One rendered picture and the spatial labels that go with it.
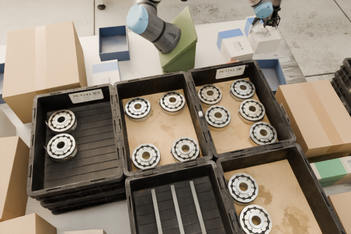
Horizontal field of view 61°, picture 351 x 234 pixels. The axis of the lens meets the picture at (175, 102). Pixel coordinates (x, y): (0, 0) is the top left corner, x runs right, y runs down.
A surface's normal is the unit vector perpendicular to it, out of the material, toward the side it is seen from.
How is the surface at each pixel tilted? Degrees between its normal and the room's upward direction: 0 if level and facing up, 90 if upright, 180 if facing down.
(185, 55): 90
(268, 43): 90
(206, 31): 0
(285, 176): 0
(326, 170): 0
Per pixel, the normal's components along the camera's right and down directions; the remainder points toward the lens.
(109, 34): 0.15, 0.80
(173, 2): 0.00, -0.58
